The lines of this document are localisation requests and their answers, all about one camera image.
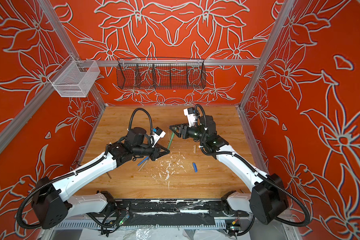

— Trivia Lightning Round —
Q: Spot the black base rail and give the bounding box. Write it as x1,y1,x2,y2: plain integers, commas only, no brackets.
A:
116,199,250,218

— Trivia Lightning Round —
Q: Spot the white cable duct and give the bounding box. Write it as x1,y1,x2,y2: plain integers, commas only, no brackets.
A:
53,218,229,231

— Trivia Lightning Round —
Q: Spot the white mesh basket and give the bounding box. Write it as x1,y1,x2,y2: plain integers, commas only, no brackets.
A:
48,60,100,98

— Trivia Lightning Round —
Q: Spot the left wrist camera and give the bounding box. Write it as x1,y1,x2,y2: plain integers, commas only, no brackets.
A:
151,127,166,147

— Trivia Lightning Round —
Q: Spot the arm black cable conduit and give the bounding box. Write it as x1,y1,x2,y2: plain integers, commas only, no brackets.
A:
194,104,311,228
128,107,154,142

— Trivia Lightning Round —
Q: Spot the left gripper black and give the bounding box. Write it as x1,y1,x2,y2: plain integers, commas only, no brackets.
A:
133,141,171,160

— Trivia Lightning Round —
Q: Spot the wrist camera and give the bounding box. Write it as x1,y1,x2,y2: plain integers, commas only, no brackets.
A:
184,107,199,127
151,127,166,147

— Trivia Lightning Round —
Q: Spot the blue pen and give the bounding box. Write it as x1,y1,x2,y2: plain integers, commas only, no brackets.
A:
138,156,150,166

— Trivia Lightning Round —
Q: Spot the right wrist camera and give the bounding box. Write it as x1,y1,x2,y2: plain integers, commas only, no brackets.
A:
184,107,199,127

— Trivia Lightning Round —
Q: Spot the green pen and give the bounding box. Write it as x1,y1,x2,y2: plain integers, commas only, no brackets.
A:
167,133,175,149

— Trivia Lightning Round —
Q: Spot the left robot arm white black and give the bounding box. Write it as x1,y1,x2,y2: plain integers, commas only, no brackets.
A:
31,127,170,229

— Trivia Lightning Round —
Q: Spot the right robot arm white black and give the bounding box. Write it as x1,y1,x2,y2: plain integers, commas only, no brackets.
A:
170,116,289,225

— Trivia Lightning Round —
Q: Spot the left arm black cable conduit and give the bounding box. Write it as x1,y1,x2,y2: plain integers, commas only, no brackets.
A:
128,107,154,142

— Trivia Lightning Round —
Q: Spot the beige pen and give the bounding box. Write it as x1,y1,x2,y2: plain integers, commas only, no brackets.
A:
138,160,148,172

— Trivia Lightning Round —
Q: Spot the blue pen cap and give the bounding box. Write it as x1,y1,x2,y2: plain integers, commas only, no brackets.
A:
193,163,198,173

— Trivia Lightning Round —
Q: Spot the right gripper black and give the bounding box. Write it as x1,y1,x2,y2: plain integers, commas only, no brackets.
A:
169,122,209,143

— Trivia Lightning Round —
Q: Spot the black wire basket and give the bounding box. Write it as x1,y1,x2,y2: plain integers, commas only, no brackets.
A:
116,58,207,90

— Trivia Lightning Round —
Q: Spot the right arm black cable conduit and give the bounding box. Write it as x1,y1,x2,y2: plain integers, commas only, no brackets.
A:
194,104,311,228

